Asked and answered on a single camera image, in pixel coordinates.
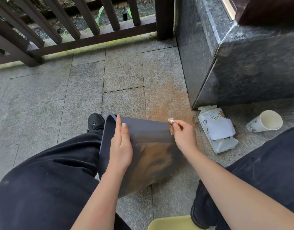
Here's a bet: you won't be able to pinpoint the yellow stool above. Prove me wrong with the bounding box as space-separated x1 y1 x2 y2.
147 215 206 230

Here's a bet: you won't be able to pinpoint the dark wooden railing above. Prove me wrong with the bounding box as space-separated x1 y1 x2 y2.
0 0 175 67

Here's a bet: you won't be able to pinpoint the grey granite plinth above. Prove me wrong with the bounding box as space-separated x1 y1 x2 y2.
173 0 294 110

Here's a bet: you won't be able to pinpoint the brown wipe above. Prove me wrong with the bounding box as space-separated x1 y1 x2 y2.
168 118 176 136

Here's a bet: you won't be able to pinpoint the person's left forearm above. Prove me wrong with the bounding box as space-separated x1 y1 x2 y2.
70 169 128 230

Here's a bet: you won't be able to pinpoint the person's black trousers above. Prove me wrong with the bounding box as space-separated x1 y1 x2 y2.
0 126 294 230

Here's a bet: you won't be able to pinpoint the green plants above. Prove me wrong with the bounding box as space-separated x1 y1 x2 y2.
95 6 133 28

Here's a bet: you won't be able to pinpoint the brown wooden pillar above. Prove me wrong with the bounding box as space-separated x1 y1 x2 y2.
220 0 294 26

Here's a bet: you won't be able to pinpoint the dark blue plastic bin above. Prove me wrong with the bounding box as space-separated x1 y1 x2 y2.
98 113 186 199

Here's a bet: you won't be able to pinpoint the person's left hand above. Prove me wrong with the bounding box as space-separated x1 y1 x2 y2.
105 114 134 176

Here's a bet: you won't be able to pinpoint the white paper cup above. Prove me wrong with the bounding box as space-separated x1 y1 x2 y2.
246 110 283 133

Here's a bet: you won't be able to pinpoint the person's right forearm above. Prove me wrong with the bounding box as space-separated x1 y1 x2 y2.
183 148 294 230

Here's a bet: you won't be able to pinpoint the person's right hand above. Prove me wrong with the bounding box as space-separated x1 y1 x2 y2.
172 120 198 158

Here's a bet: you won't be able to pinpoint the person's black left shoe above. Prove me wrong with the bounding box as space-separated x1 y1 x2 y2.
87 113 105 133

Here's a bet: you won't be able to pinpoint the white wet wipes packet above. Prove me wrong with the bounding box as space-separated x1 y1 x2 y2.
197 104 239 154

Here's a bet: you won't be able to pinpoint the brass trim strip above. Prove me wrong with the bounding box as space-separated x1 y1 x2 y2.
220 0 237 21

